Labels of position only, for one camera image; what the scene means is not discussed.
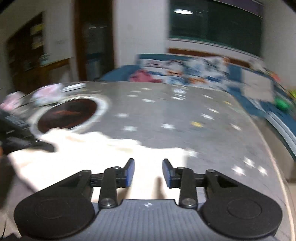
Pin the green round toy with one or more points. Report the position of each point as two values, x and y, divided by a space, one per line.
282 104

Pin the grey star tablecloth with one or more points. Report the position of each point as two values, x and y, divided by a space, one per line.
211 122

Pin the dark wooden shelf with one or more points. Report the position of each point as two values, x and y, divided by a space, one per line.
28 62

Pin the dark window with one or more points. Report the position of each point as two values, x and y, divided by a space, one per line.
233 24

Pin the blue sofa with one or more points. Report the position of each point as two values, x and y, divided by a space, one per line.
282 121

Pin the black round induction cooktop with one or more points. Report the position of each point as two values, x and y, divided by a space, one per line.
77 113

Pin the left butterfly pillow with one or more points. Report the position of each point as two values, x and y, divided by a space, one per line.
168 71

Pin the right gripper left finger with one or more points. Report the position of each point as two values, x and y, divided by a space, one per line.
129 172

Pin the cream white garment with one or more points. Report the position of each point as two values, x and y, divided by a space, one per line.
96 152

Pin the pink tissue pack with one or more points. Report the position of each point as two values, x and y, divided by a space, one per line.
48 94

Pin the dark wooden door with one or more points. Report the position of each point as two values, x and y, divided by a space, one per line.
93 33

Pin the pink crumpled cloth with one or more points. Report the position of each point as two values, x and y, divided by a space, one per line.
143 76

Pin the grey plain cushion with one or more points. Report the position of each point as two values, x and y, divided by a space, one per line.
256 86

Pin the left hand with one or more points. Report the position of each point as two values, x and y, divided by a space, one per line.
7 174

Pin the right butterfly pillow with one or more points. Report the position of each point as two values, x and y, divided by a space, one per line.
207 72

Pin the white remote control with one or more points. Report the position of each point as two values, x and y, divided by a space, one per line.
73 87

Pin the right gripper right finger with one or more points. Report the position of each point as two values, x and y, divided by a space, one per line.
168 172

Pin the butterfly pillow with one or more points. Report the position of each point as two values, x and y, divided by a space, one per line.
168 71
207 72

